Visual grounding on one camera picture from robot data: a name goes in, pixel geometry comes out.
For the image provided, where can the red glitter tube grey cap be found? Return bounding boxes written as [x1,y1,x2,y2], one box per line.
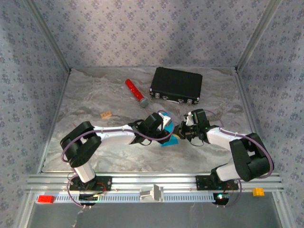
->
[125,79,151,108]

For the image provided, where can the black hard case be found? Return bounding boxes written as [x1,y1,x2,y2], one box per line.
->
[149,66,203,105]

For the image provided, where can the circuit board with LED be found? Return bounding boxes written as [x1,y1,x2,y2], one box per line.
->
[212,192,235,205]
[79,193,107,206]

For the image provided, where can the red toy brick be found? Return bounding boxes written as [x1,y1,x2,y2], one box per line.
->
[38,195,56,204]

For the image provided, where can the aluminium mounting rail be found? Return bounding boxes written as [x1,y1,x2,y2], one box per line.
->
[23,172,285,193]

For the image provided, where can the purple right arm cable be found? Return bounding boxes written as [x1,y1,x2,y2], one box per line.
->
[204,110,274,209]

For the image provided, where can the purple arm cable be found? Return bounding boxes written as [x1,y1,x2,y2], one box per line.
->
[204,110,274,209]
[61,110,175,209]

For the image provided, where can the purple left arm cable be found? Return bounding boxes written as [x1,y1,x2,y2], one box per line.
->
[61,110,175,209]

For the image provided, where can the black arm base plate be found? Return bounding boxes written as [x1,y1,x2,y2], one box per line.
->
[196,175,239,191]
[68,176,113,191]

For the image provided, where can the grey metal bracket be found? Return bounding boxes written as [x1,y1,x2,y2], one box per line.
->
[139,184,164,202]

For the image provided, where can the slotted grey cable duct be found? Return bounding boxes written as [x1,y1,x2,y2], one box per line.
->
[33,192,236,204]

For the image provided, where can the aluminium frame post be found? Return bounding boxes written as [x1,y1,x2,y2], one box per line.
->
[235,0,285,72]
[25,0,72,72]

